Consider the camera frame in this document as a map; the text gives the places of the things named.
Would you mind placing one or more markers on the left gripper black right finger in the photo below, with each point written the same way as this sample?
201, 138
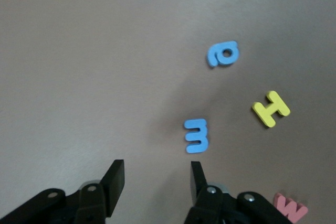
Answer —
197, 182

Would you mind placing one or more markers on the blue foam lowercase a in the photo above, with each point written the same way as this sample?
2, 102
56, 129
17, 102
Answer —
214, 57

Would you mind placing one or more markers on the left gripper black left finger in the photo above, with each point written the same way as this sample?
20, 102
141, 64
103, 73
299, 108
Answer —
115, 182

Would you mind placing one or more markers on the pink foam lowercase w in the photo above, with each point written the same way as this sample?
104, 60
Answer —
282, 204

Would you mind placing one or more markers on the yellow foam uppercase H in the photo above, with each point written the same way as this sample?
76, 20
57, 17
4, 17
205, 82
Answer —
271, 110

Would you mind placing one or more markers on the blue foam lowercase m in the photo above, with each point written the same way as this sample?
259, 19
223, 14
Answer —
203, 136

